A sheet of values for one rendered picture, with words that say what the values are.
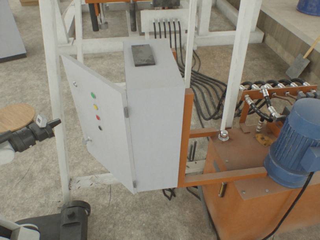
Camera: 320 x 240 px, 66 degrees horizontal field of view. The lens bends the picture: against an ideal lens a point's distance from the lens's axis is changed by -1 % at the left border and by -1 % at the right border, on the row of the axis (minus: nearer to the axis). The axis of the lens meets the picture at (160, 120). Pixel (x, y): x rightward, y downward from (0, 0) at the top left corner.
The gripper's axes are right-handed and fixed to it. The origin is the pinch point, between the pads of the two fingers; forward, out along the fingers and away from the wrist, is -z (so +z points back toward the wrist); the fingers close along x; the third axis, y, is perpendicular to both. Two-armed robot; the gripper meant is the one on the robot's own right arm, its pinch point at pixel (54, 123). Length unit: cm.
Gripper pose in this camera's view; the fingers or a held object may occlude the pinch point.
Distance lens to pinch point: 121.9
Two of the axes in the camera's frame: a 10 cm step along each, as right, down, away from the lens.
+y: 0.0, 7.5, 6.6
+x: -7.1, -4.6, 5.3
